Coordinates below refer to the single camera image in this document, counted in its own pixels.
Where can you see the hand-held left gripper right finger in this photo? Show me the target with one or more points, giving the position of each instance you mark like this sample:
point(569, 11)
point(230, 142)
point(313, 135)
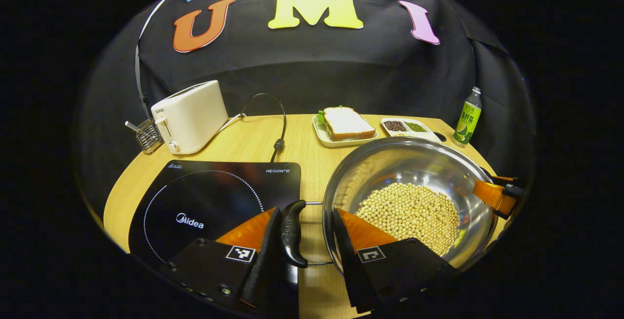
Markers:
point(348, 260)

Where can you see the stainless steel pot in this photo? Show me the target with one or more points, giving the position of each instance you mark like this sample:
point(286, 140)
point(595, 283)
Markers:
point(414, 163)

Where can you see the pile of soybeans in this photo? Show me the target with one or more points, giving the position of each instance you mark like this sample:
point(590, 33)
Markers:
point(409, 211)

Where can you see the white toaster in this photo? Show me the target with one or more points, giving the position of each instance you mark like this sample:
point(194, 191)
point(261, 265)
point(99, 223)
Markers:
point(192, 114)

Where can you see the green drink bottle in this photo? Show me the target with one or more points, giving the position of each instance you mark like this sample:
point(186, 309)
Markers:
point(468, 121)

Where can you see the sandwich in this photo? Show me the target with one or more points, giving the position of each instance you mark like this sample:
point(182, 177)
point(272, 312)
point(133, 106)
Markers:
point(346, 123)

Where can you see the white divided bean tray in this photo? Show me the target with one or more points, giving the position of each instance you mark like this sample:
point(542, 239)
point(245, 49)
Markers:
point(409, 128)

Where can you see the black backdrop cloth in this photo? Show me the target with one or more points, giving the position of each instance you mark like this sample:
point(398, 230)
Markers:
point(317, 75)

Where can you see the black induction cooktop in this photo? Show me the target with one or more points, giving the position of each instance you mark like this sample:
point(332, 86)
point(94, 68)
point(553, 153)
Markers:
point(204, 192)

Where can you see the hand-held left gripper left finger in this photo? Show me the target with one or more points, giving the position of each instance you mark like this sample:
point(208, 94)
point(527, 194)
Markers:
point(265, 260)

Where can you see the white sandwich plate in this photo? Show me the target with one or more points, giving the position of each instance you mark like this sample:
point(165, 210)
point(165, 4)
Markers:
point(321, 133)

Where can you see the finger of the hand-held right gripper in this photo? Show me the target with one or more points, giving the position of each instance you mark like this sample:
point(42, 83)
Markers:
point(502, 179)
point(490, 194)

